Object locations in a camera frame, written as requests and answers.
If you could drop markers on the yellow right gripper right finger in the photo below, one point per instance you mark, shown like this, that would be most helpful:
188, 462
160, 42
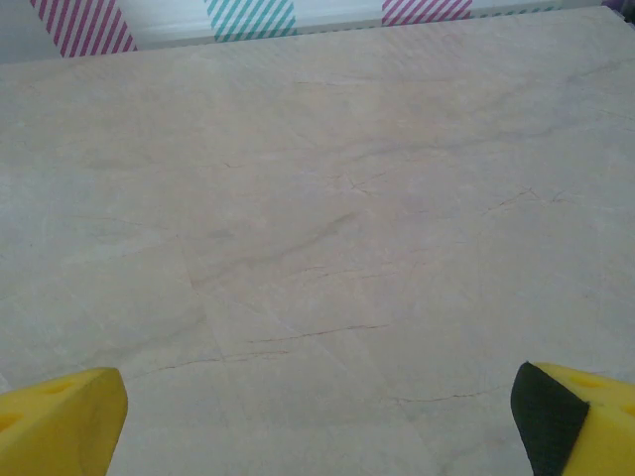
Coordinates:
585, 436

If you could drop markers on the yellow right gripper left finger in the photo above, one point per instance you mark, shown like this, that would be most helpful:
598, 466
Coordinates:
59, 426

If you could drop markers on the grey wall base strip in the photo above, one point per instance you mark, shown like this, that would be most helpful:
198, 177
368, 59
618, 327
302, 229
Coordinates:
347, 26

